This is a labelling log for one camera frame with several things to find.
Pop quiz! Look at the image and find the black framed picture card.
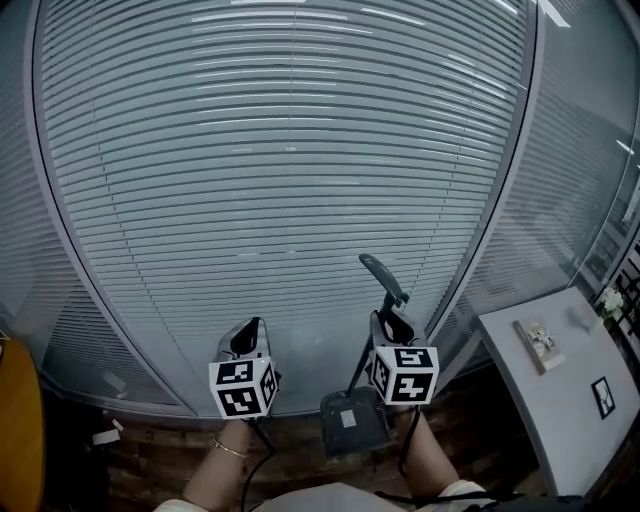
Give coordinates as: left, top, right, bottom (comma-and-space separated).
591, 376, 615, 420

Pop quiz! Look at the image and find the thin gold bracelet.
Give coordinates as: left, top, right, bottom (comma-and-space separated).
212, 438, 249, 459

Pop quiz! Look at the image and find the black long-handled dustpan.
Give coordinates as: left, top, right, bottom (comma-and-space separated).
319, 253, 411, 459

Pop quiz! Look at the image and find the person's light shirt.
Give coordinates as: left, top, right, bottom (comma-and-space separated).
152, 479, 506, 512

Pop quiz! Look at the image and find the round wooden table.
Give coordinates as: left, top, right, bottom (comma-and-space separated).
0, 337, 46, 512

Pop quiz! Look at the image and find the grey venetian blind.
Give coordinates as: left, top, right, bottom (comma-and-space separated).
429, 0, 640, 381
32, 0, 539, 416
0, 0, 191, 406

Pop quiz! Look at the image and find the white rectangular table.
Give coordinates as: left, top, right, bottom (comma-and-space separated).
477, 285, 640, 499

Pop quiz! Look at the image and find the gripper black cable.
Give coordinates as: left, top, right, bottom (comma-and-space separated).
239, 417, 274, 512
397, 404, 421, 481

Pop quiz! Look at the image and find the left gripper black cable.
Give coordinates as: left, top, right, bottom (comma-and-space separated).
239, 417, 274, 512

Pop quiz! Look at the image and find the person's left forearm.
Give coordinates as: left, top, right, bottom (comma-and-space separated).
182, 418, 254, 506

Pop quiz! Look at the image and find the person's right forearm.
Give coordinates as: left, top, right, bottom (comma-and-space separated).
394, 404, 461, 494

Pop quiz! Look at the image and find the grey book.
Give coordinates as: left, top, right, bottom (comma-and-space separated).
513, 319, 566, 376

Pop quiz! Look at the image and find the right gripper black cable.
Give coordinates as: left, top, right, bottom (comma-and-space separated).
397, 404, 421, 481

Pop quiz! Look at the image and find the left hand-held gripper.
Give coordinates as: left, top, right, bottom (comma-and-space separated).
208, 317, 279, 420

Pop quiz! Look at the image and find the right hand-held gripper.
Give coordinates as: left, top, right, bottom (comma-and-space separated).
368, 310, 440, 406

